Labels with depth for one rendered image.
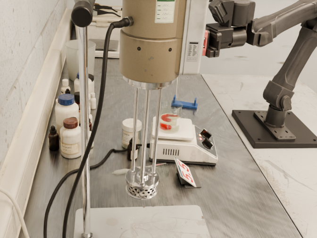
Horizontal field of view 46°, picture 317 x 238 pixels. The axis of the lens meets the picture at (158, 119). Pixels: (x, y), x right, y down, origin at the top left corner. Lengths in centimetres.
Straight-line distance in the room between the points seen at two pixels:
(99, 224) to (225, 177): 39
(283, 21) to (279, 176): 45
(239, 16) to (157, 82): 51
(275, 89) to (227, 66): 147
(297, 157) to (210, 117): 34
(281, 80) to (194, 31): 72
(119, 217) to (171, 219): 12
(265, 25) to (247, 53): 162
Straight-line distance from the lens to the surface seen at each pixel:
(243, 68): 277
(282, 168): 118
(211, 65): 269
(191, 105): 145
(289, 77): 128
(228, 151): 120
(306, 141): 132
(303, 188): 113
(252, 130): 131
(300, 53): 128
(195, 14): 59
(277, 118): 132
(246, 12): 107
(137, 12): 58
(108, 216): 90
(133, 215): 91
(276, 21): 115
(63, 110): 116
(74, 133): 107
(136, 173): 76
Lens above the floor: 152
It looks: 28 degrees down
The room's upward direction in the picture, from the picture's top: 5 degrees clockwise
